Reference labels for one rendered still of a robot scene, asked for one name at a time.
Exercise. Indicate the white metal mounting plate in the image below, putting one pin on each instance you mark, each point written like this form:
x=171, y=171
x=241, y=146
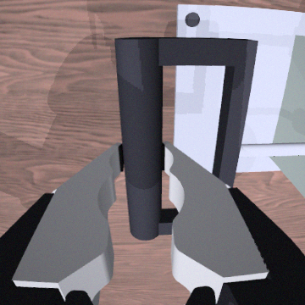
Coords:
x=198, y=89

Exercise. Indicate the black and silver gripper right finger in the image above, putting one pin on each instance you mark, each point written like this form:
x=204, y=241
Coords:
x=221, y=239

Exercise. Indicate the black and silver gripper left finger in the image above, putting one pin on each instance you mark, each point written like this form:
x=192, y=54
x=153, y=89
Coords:
x=63, y=242

